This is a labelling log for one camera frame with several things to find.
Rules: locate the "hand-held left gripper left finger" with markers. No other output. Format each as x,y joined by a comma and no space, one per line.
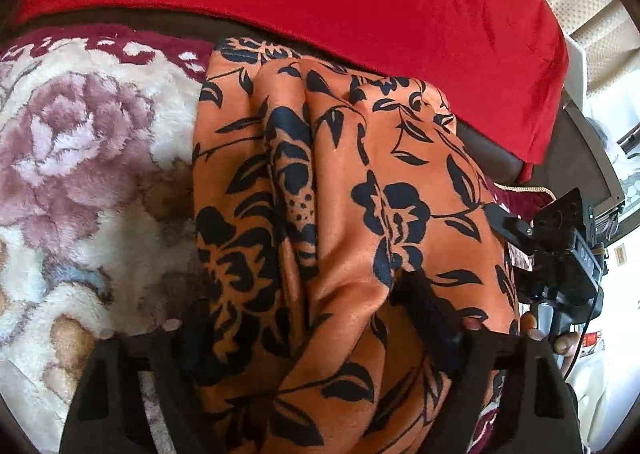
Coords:
155,349

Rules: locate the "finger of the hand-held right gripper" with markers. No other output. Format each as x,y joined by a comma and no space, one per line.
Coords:
505,226

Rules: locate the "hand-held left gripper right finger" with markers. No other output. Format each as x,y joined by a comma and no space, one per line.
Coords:
430,319

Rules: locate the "orange black floral garment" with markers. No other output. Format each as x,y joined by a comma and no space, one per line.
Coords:
350,159

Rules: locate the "person's right hand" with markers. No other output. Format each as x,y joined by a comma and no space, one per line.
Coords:
567,346

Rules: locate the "maroon white floral plush blanket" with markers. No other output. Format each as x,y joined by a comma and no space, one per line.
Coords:
90,159

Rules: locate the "grey window frame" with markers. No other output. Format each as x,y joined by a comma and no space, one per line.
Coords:
595,159

